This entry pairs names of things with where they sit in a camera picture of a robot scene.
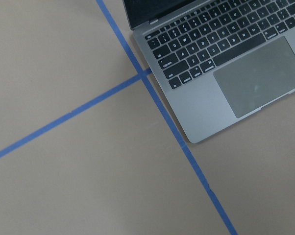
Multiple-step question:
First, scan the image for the grey laptop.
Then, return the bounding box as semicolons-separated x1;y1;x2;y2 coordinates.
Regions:
123;0;295;143

